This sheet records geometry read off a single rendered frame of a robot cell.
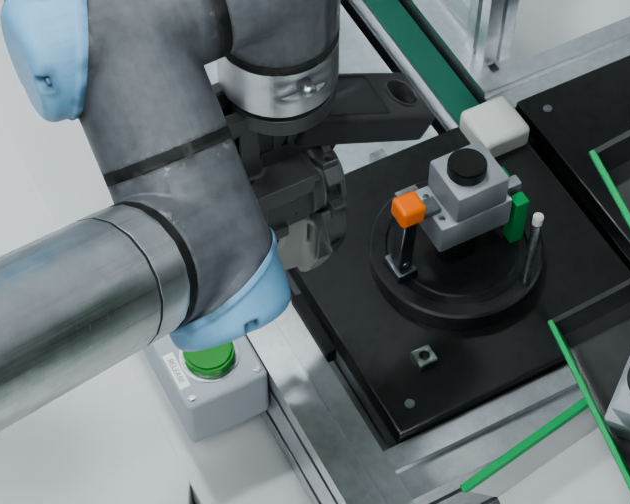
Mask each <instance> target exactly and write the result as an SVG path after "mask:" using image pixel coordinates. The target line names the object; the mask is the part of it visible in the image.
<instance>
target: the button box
mask: <svg viewBox="0 0 630 504"><path fill-rule="evenodd" d="M232 342H233V345H234V354H235V356H234V361H233V363H232V365H231V366H230V368H229V369H228V370H227V371H225V372H224V373H222V374H220V375H218V376H214V377H202V376H198V375H196V374H194V373H193V372H191V371H190V370H189V369H188V368H187V366H186V364H185V362H184V357H183V350H180V349H178V348H177V347H176V346H175V345H174V344H173V342H172V340H171V338H170V336H169V334H167V335H166V336H164V337H162V338H161V339H159V340H157V341H155V342H154V343H152V344H150V345H149V346H147V347H145V348H143V349H142V350H143V352H144V354H145V356H146V358H147V359H148V361H149V363H150V365H151V367H152V369H153V371H154V372H155V374H156V376H157V378H158V380H159V382H160V384H161V386H162V387H163V389H164V391H165V393H166V395H167V397H168V399H169V400H170V402H171V404H172V406H173V408H174V410H175V412H176V413H177V415H178V417H179V419H180V421H181V423H182V425H183V427H184V428H185V430H186V432H187V434H188V436H189V438H190V440H191V441H192V442H194V443H195V442H198V441H201V440H203V439H205V438H207V437H209V436H211V435H214V434H216V433H218V432H220V431H222V430H225V429H227V428H229V427H231V426H233V425H235V424H238V423H240V422H242V421H244V420H246V419H248V418H251V417H253V416H255V415H257V414H259V413H262V412H264V411H266V410H267V409H268V408H269V394H268V375H267V371H266V369H265V367H264V366H263V364H262V362H261V360H260V359H259V357H258V355H257V354H256V352H255V350H254V349H253V347H252V345H251V343H250V342H249V340H248V338H247V337H246V335H245V336H243V337H240V338H238V339H236V340H233V341H232Z"/></svg>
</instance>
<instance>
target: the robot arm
mask: <svg viewBox="0 0 630 504"><path fill-rule="evenodd" d="M0 19H1V27H2V32H3V36H4V40H5V43H6V46H7V50H8V52H9V55H10V58H11V61H12V63H13V66H14V68H15V71H16V73H17V76H18V78H19V80H20V82H21V84H22V85H23V87H24V89H25V91H26V93H27V96H28V99H29V100H30V102H31V104H32V105H33V107H34V109H35V110H36V112H37V113H38V114H39V115H40V116H41V117H42V118H43V119H45V120H46V121H48V122H60V121H63V120H66V119H69V120H71V121H73V120H75V119H79V121H80V123H81V125H82V128H83V130H84V133H85V135H86V137H87V140H88V142H89V145H90V147H91V149H92V152H93V154H94V157H95V159H96V161H97V164H98V166H99V169H100V171H101V173H102V175H103V178H104V180H105V183H106V185H107V188H108V190H109V193H110V195H111V198H112V200H113V203H114V205H112V206H110V207H107V208H104V209H101V210H99V211H97V212H95V213H93V214H91V215H89V216H86V217H84V218H82V219H80V220H78V221H76V222H73V223H71V224H69V225H67V226H65V227H63V228H60V229H58V230H56V231H54V232H52V233H50V234H47V235H45V236H43V237H41V238H39V239H37V240H34V241H32V242H30V243H28V244H26V245H24V246H21V247H19V248H17V249H15V250H13V251H11V252H8V253H6V254H4V255H2V256H0V431H2V430H4V429H5V428H7V427H9V426H11V425H12V424H14V423H16V422H17V421H19V420H21V419H23V418H24V417H26V416H28V415H30V414H31V413H33V412H35V411H36V410H38V409H40V408H42V407H43V406H45V405H47V404H49V403H50V402H52V401H54V400H55V399H57V398H59V397H61V396H62V395H64V394H66V393H67V392H69V391H71V390H73V389H74V388H76V387H78V386H80V385H81V384H83V383H85V382H86V381H88V380H90V379H92V378H93V377H95V376H97V375H99V374H100V373H102V372H104V371H105V370H107V369H109V368H111V367H112V366H114V365H116V364H117V363H119V362H121V361H123V360H124V359H126V358H128V357H130V356H131V355H133V354H135V353H136V352H138V351H140V350H142V349H143V348H145V347H147V346H149V345H150V344H152V343H154V342H155V341H157V340H159V339H161V338H162V337H164V336H166V335H167V334H169V336H170V338H171V340H172V342H173V344H174V345H175V346H176V347H177V348H178V349H180V350H183V351H187V352H195V351H201V350H206V349H209V348H213V347H216V346H220V345H223V344H225V343H228V342H231V341H233V340H236V339H238V338H240V337H243V336H245V335H246V334H248V333H249V332H252V331H254V330H257V329H260V328H262V327H263V326H265V325H267V324H269V323H270V322H272V321H273V320H275V319H276V318H277V317H279V316H280V315H281V314H282V313H283V312H284V311H285V309H286V308H287V306H288V304H289V302H290V298H291V289H290V285H289V282H288V280H287V277H286V274H285V271H284V270H288V269H291V268H295V267H298V269H299V270H300V271H303V272H306V271H309V270H311V269H314V268H316V267H318V266H319V265H321V264H322V263H323V262H324V261H325V260H327V259H328V258H329V257H330V255H331V254H332V253H334V252H335V251H337V250H338V248H339V247H340V246H341V244H342V243H343V242H344V240H345V238H346V233H347V221H346V207H347V204H346V202H345V201H344V199H345V197H346V184H345V177H344V171H343V167H342V164H341V162H340V160H339V158H338V156H337V154H336V153H335V151H334V150H333V148H334V147H335V146H336V145H338V144H356V143H374V142H392V141H410V140H419V139H420V138H421V137H422V136H423V135H424V133H425V132H426V130H427V129H428V128H429V126H430V125H431V123H432V122H433V120H434V114H433V112H432V111H431V110H430V108H429V107H428V106H427V104H426V103H425V101H424V100H423V99H422V97H421V96H420V95H419V93H418V92H417V90H416V89H415V88H414V86H413V85H412V84H411V82H410V81H409V79H408V78H407V77H406V75H405V74H403V73H339V35H340V0H4V4H3V6H2V9H1V15H0ZM216 60H217V72H218V80H219V82H217V83H214V84H211V82H210V79H209V77H208V75H207V72H206V70H205V67H204V65H206V64H209V63H211V62H214V61H216ZM277 240H279V242H278V243H277Z"/></svg>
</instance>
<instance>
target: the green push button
mask: <svg viewBox="0 0 630 504"><path fill-rule="evenodd" d="M234 356H235V354H234V345H233V342H232V341H231V342H228V343H225V344H223V345H220V346H216V347H213V348H209V349H206V350H201V351H195V352H187V351H183V357H184V362H185V364H186V366H187V368H188V369H189V370H190V371H191V372H193V373H194V374H196V375H198V376H202V377H214V376H218V375H220V374H222V373H224V372H225V371H227V370H228V369H229V368H230V366H231V365H232V363H233V361H234Z"/></svg>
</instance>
